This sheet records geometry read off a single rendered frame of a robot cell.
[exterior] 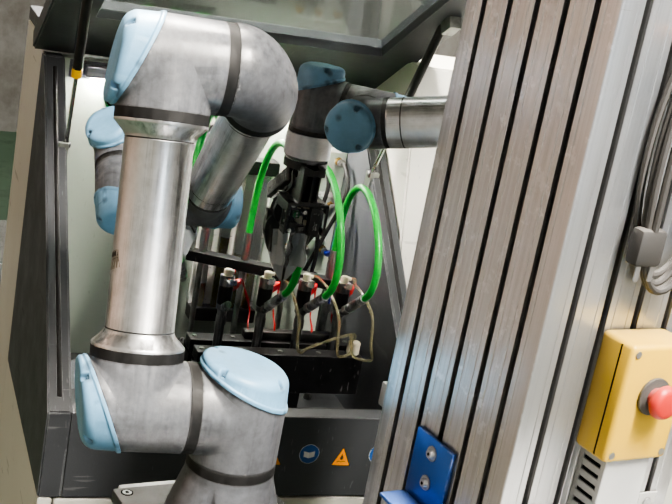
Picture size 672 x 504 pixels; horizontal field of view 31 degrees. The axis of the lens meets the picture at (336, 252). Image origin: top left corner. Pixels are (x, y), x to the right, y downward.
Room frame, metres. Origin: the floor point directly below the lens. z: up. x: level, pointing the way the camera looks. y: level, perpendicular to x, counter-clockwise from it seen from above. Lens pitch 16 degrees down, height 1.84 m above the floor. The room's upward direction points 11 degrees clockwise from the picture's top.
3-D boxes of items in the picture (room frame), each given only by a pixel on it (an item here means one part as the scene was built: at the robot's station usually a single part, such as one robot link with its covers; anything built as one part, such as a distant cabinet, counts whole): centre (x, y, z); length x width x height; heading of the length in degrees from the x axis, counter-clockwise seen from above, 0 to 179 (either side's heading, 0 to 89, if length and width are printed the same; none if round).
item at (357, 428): (1.99, 0.10, 0.87); 0.62 x 0.04 x 0.16; 112
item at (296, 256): (1.92, 0.06, 1.27); 0.06 x 0.03 x 0.09; 22
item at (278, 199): (1.91, 0.07, 1.37); 0.09 x 0.08 x 0.12; 22
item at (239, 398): (1.43, 0.09, 1.20); 0.13 x 0.12 x 0.14; 109
